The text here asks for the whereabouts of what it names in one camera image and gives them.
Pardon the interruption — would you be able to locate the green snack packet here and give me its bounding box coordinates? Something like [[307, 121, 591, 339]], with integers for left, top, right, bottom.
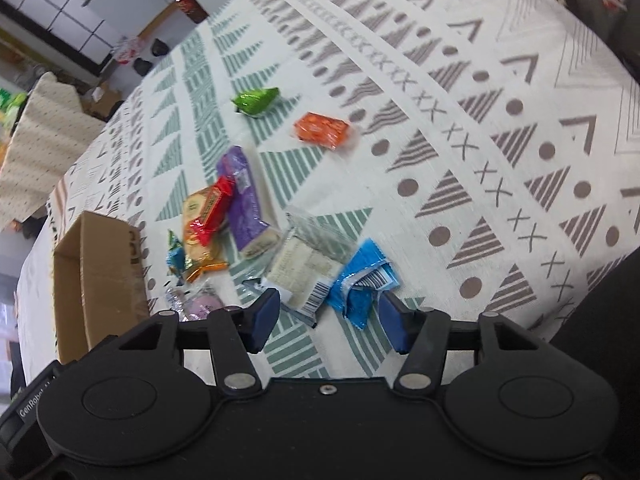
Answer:
[[232, 87, 281, 119]]

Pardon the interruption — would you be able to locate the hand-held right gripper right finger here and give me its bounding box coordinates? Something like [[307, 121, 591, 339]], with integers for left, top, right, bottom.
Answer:
[[377, 291, 551, 396]]

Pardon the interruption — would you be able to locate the clear pink snack packet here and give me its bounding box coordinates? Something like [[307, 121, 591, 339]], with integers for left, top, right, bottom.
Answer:
[[167, 282, 227, 322]]

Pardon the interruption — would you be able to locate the red snack packet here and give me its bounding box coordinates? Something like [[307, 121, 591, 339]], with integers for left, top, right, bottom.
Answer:
[[189, 175, 236, 246]]

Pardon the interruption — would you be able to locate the table with dotted tablecloth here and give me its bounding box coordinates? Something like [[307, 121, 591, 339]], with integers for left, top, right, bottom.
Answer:
[[0, 72, 107, 232]]

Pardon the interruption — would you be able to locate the small blue candy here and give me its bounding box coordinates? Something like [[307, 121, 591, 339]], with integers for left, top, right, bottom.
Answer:
[[166, 229, 187, 278]]

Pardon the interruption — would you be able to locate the orange rice cracker packet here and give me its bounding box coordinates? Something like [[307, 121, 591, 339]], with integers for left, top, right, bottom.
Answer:
[[180, 186, 230, 282]]

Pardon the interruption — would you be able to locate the white cabinet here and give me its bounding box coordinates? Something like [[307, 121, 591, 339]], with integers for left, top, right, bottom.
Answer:
[[0, 0, 115, 67]]

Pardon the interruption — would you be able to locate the purple snack packet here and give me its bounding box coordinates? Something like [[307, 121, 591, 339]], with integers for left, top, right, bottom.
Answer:
[[216, 145, 281, 260]]

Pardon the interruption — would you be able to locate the blue snack packet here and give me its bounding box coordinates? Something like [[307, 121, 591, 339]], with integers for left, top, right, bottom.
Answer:
[[325, 238, 399, 330]]

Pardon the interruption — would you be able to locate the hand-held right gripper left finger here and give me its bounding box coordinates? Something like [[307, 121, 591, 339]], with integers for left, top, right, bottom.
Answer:
[[102, 287, 282, 396]]

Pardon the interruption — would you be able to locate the orange snack packet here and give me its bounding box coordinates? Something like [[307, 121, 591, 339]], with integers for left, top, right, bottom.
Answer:
[[292, 112, 352, 150]]

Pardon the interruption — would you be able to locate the brown cardboard box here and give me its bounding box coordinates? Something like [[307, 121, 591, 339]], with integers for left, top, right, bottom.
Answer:
[[52, 211, 151, 365]]

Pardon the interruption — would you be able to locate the red brown bag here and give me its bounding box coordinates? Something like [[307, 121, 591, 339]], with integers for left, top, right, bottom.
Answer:
[[174, 0, 209, 24]]

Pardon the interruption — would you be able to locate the clear white snack packet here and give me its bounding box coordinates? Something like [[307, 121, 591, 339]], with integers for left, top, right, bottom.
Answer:
[[262, 210, 352, 329]]

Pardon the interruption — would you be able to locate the pack of water bottles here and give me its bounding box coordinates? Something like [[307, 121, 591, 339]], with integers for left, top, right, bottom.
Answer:
[[116, 36, 142, 64]]

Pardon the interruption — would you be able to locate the green tissue pack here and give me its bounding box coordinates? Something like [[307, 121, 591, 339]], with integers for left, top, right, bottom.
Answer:
[[0, 87, 29, 127]]

